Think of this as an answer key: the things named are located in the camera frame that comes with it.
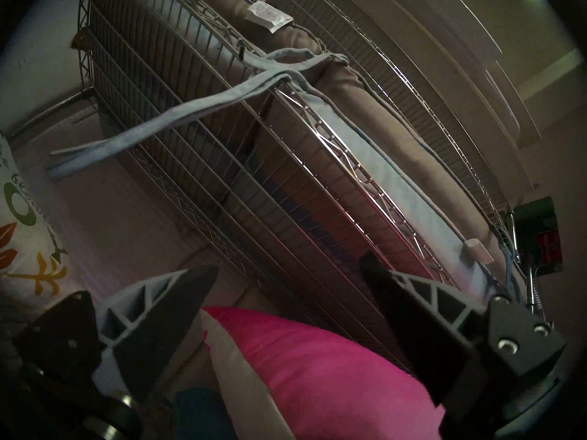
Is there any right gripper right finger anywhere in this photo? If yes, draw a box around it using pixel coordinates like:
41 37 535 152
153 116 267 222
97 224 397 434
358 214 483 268
359 251 567 438

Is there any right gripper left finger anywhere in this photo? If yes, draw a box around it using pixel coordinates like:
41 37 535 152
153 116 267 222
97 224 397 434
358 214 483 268
14 264 221 401

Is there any floral JOY print pillow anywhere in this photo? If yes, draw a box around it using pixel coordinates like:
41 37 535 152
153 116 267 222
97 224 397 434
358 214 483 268
0 132 69 311

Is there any teal seat cushion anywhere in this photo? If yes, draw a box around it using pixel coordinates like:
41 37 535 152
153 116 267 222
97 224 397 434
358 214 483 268
174 388 239 440

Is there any light blue bench cushion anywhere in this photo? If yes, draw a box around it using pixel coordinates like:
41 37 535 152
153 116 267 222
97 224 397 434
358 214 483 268
46 49 509 302

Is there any taupe bench cushion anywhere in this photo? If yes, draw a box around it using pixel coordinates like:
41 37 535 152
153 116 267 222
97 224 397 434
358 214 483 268
202 0 505 261

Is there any small white fabric tag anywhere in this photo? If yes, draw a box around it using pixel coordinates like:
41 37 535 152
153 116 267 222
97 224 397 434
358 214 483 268
462 239 495 264

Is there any pink throw pillow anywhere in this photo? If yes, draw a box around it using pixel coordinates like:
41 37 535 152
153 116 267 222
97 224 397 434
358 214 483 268
202 306 448 440

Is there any green and red box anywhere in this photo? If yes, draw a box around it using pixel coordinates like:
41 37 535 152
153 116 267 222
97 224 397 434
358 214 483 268
513 196 565 277

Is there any white care label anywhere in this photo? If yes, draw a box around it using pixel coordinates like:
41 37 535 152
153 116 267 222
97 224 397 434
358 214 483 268
244 0 294 34

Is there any chrome wire shelving rack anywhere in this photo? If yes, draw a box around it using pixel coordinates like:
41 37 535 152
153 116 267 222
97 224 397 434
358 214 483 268
9 0 551 385

